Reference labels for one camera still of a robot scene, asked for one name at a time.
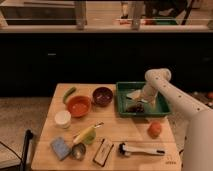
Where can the green plastic tray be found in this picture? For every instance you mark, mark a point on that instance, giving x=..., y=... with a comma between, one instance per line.
x=162, y=108

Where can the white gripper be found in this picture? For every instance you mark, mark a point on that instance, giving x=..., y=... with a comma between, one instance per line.
x=149, y=93

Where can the white cup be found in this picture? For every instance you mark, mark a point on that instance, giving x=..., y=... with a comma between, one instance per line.
x=63, y=119

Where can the green pepper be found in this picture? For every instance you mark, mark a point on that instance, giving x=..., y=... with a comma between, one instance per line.
x=68, y=93

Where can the black stand left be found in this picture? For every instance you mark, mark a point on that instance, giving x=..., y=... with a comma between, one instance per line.
x=28, y=137

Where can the orange bowl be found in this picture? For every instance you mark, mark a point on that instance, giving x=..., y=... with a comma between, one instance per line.
x=79, y=106

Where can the orange fruit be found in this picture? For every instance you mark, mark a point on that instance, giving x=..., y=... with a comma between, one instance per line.
x=154, y=129

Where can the white handled dish brush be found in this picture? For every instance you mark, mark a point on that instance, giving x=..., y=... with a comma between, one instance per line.
x=128, y=150

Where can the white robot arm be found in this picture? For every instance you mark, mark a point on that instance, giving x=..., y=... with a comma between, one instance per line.
x=198, y=145

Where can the dark red grapes bunch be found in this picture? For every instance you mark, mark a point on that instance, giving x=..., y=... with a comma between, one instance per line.
x=137, y=107

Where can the blue sponge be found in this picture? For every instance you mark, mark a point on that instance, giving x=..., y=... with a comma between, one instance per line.
x=60, y=148

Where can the white triangular cloth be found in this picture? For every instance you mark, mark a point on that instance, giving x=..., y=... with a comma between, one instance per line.
x=135, y=95

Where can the dark maroon bowl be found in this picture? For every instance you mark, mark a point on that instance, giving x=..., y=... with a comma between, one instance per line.
x=102, y=96

